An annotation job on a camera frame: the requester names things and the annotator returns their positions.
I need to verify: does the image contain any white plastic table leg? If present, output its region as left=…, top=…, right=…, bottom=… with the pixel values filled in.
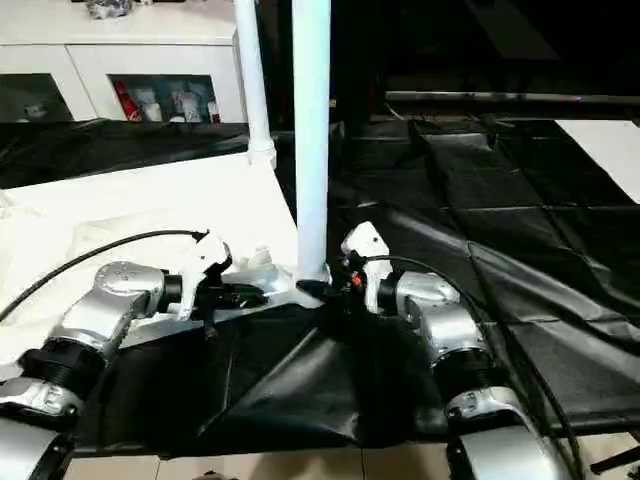
left=291, top=0, right=334, bottom=287
left=232, top=0, right=279, bottom=173

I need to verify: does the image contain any white flat board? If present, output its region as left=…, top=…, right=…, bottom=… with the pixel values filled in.
left=554, top=120, right=640, bottom=209

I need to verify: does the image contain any black box with tan label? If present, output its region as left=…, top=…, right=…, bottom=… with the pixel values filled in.
left=258, top=0, right=401, bottom=131

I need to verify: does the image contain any white cabinet with glass doors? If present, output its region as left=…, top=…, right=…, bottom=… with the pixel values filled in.
left=0, top=0, right=251, bottom=126

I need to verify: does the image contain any black floor stand leg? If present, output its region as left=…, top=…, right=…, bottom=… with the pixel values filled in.
left=588, top=438, right=640, bottom=475

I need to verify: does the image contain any black mat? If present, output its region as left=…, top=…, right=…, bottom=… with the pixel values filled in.
left=0, top=112, right=640, bottom=451

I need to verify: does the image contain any red bottle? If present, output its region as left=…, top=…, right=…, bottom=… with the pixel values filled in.
left=113, top=82, right=134, bottom=121

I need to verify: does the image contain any dark metal rail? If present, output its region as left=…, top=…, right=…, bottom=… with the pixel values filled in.
left=384, top=92, right=640, bottom=111

